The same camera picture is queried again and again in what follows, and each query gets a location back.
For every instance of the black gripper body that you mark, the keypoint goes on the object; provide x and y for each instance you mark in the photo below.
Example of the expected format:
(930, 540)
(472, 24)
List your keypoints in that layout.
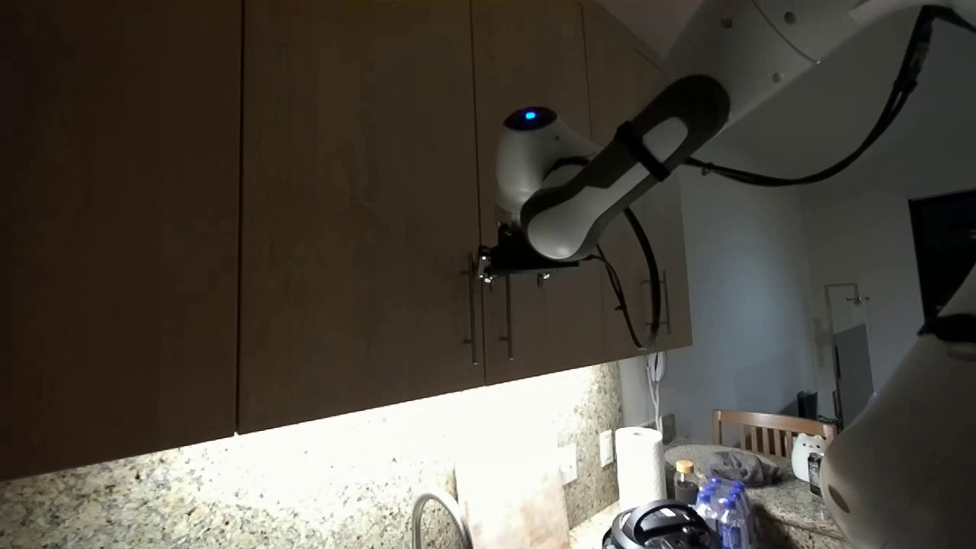
(513, 255)

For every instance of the grey standing panel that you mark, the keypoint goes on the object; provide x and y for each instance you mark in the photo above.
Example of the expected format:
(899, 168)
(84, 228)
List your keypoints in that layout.
(854, 369)

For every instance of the small black box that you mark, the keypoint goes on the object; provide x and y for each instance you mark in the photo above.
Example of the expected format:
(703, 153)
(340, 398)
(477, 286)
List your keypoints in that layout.
(808, 404)

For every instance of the small spice jar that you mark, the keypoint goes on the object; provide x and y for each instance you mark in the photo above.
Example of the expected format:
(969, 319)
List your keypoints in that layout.
(687, 479)

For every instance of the white wall outlet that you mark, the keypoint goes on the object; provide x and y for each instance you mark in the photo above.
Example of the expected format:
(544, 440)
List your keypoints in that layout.
(568, 465)
(604, 450)

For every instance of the black pressure cooker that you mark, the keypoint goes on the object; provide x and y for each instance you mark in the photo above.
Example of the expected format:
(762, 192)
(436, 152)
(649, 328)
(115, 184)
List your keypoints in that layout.
(659, 525)

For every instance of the clear plastic water bottle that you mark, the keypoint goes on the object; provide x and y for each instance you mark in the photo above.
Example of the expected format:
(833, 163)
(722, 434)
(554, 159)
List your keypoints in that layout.
(737, 514)
(712, 501)

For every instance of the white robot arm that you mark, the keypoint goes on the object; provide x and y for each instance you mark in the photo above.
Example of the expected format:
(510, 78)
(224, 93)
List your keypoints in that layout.
(773, 64)

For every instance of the white paper towel roll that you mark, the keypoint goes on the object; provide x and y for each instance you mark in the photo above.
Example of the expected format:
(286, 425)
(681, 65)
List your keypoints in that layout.
(641, 465)

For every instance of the wooden cutting board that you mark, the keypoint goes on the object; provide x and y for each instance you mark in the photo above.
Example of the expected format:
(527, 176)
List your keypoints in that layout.
(513, 514)

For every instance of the wooden slat chair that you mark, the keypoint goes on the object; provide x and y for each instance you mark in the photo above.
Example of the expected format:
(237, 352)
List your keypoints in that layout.
(773, 420)

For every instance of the chrome faucet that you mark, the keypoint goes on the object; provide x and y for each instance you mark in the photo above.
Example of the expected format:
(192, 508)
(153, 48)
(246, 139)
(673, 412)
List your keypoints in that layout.
(432, 506)

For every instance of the dark glass door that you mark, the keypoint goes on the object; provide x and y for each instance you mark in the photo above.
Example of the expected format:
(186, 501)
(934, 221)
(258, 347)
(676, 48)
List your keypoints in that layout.
(940, 255)

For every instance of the white electric kettle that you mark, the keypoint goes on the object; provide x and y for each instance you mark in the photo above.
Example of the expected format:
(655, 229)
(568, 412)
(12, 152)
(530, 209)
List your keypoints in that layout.
(800, 453)

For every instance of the grey fruit bowl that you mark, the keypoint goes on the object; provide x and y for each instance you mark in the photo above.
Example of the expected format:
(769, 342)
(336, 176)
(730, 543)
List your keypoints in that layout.
(737, 461)

